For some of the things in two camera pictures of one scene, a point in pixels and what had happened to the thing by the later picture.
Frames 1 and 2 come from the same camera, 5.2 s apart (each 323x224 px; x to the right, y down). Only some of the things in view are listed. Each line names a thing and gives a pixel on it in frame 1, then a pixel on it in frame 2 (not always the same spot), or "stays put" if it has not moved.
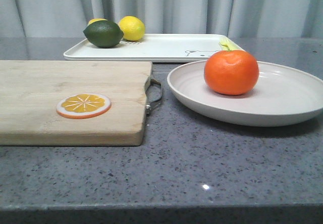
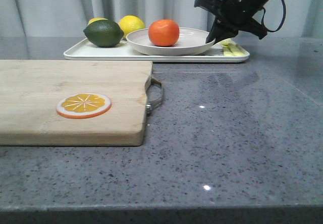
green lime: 103,34 stays put
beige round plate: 283,95 → 190,41
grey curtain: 243,9 stays put
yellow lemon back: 93,20 stays put
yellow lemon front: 133,29 stays put
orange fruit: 232,72 → 164,33
